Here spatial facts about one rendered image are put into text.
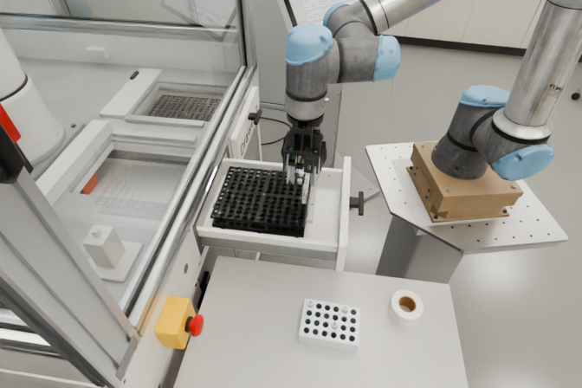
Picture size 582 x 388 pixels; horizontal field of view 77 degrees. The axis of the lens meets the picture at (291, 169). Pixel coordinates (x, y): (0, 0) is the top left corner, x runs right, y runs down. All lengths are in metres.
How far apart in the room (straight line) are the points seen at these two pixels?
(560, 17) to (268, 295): 0.79
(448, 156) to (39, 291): 0.94
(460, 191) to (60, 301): 0.90
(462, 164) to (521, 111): 0.26
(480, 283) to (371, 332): 1.18
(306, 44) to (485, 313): 1.58
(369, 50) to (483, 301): 1.51
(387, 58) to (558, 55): 0.31
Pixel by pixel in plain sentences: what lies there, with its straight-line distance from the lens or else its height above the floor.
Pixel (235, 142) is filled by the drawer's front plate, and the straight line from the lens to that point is 1.05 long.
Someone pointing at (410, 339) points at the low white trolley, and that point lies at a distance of 0.91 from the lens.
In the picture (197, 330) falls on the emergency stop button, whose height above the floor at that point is 0.89.
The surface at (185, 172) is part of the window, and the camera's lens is 0.81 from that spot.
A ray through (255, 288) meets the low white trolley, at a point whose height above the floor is 0.76.
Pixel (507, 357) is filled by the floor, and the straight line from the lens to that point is 1.89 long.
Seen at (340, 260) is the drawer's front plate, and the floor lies 0.87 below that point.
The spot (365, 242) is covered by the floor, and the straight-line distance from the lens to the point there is 1.97.
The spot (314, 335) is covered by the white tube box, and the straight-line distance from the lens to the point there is 0.84.
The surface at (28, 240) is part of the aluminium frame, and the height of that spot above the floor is 1.28.
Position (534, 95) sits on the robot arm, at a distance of 0.86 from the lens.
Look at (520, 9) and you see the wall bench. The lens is 3.88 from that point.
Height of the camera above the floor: 1.57
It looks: 43 degrees down
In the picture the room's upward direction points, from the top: straight up
